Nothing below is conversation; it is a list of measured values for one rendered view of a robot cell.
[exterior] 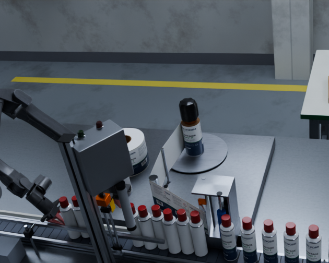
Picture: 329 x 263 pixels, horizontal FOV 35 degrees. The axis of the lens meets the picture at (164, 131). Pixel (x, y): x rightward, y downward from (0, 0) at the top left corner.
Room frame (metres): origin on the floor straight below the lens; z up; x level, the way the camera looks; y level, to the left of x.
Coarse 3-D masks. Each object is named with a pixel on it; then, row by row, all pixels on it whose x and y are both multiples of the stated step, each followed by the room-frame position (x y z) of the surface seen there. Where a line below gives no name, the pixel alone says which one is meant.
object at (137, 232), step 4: (132, 204) 1.53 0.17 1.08; (132, 208) 1.51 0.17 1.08; (136, 212) 1.52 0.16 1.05; (136, 216) 1.51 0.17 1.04; (136, 220) 1.51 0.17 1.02; (136, 224) 1.50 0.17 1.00; (136, 228) 1.50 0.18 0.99; (132, 232) 1.51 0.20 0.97; (136, 232) 1.50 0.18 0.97; (140, 232) 1.51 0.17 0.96; (132, 240) 1.52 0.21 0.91; (136, 240) 1.50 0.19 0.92; (136, 244) 1.50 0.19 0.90; (140, 244) 1.50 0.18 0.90
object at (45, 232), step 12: (0, 216) 1.86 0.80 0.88; (0, 228) 1.78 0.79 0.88; (12, 228) 1.76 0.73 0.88; (24, 228) 1.75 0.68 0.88; (36, 228) 1.73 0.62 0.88; (48, 228) 1.72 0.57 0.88; (72, 240) 1.62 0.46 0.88; (84, 240) 1.60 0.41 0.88; (120, 240) 1.56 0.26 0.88; (144, 252) 1.47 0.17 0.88; (156, 252) 1.46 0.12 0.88; (168, 252) 1.45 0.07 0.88; (216, 252) 1.40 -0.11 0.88; (240, 252) 1.38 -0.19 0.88
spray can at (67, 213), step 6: (60, 198) 1.65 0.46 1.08; (66, 198) 1.64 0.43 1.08; (60, 204) 1.63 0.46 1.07; (66, 204) 1.63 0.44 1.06; (60, 210) 1.63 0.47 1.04; (66, 210) 1.62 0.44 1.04; (72, 210) 1.63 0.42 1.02; (66, 216) 1.62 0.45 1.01; (72, 216) 1.62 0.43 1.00; (66, 222) 1.62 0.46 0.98; (72, 222) 1.62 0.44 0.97; (72, 234) 1.62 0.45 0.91; (78, 234) 1.62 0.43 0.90
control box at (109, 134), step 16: (96, 128) 1.48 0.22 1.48; (112, 128) 1.47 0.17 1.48; (80, 144) 1.41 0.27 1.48; (96, 144) 1.40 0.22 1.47; (112, 144) 1.42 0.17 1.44; (80, 160) 1.37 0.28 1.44; (96, 160) 1.39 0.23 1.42; (112, 160) 1.42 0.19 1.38; (128, 160) 1.45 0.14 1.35; (96, 176) 1.38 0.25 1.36; (112, 176) 1.41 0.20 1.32; (128, 176) 1.44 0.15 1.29; (96, 192) 1.38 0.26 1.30
